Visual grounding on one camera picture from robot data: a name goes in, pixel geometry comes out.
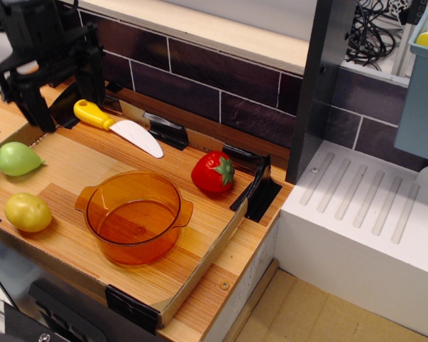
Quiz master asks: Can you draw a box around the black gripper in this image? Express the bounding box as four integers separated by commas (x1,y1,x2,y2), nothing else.
0,1,106,133

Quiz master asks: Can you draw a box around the yellow toy potato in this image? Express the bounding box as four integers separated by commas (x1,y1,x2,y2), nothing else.
4,192,52,233

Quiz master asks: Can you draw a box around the orange transparent plastic pot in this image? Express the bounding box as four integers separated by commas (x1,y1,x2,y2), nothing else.
75,171,193,265

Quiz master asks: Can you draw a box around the cardboard fence with black tape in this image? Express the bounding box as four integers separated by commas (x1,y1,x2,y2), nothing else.
0,98,291,341

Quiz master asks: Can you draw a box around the green toy pear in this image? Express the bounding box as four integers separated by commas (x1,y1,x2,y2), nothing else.
0,142,45,177

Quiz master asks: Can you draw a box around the red toy strawberry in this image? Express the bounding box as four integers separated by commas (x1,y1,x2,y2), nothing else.
191,151,235,193

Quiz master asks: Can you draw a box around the white toy sink drainboard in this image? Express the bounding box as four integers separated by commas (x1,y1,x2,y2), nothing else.
275,142,428,337

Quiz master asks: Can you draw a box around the teal plastic bin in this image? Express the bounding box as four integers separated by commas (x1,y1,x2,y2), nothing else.
394,5,428,159

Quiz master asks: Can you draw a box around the yellow handled white toy knife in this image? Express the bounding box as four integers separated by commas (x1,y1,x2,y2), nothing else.
73,99,164,159

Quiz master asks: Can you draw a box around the dark grey vertical post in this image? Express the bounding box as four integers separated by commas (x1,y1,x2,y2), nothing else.
285,0,356,184

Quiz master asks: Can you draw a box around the black cable bundle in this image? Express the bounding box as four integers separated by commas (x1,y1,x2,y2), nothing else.
344,0,411,71

